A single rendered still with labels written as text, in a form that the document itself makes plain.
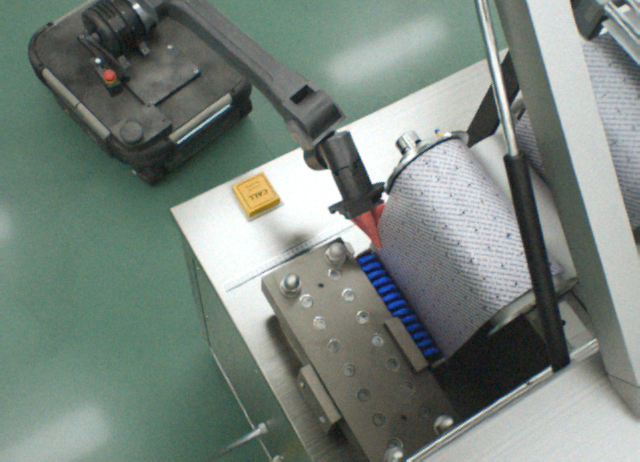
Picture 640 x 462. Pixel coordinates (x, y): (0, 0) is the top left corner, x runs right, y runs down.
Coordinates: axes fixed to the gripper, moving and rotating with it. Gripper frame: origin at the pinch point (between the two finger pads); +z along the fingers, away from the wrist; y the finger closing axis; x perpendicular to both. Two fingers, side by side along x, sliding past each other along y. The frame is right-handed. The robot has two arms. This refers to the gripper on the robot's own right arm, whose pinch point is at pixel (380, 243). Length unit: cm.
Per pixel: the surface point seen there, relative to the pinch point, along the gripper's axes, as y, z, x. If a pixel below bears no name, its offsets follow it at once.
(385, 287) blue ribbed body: 2.8, 6.9, 1.2
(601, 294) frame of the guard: 14, -7, 71
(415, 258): 0.3, 1.9, 12.0
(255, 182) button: 9.1, -16.4, -25.6
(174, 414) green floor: 43, 41, -100
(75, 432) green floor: 69, 32, -104
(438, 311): 0.3, 11.1, 12.1
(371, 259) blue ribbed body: 2.0, 2.3, -1.8
